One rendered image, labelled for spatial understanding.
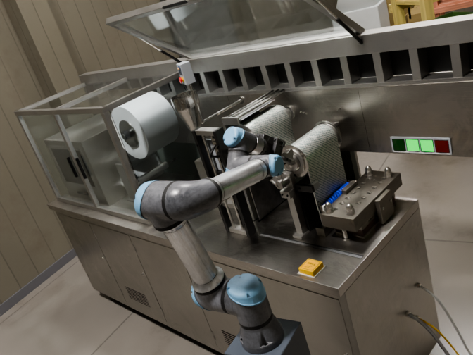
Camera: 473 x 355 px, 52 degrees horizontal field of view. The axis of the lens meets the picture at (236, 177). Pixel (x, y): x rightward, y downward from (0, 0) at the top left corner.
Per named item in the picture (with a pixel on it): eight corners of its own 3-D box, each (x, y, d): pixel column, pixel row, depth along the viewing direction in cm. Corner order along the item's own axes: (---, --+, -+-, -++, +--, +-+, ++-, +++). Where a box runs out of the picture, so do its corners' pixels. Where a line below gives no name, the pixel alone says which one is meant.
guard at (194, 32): (112, 22, 236) (112, 21, 236) (191, 56, 271) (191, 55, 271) (276, -23, 161) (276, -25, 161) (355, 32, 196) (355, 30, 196)
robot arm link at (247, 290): (260, 330, 153) (248, 296, 148) (226, 322, 161) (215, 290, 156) (278, 305, 162) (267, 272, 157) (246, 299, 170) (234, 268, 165)
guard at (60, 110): (55, 201, 355) (11, 112, 329) (118, 165, 389) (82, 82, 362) (148, 226, 270) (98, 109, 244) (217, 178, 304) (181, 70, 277)
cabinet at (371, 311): (98, 299, 391) (51, 207, 359) (158, 254, 429) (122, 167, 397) (383, 450, 211) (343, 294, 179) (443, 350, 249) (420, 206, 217)
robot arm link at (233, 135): (219, 148, 175) (222, 125, 177) (241, 156, 183) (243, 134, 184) (235, 146, 170) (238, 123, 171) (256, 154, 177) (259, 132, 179)
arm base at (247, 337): (272, 358, 155) (263, 334, 151) (233, 349, 164) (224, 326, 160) (291, 325, 166) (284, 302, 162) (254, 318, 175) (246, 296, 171)
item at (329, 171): (317, 209, 208) (307, 171, 201) (346, 183, 221) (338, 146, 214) (318, 210, 207) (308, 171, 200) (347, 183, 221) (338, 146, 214)
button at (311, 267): (299, 272, 191) (298, 268, 190) (310, 263, 195) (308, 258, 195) (314, 277, 186) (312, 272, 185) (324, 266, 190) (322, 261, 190)
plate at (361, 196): (322, 226, 204) (319, 213, 202) (370, 181, 228) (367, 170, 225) (356, 232, 193) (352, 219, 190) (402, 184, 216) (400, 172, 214)
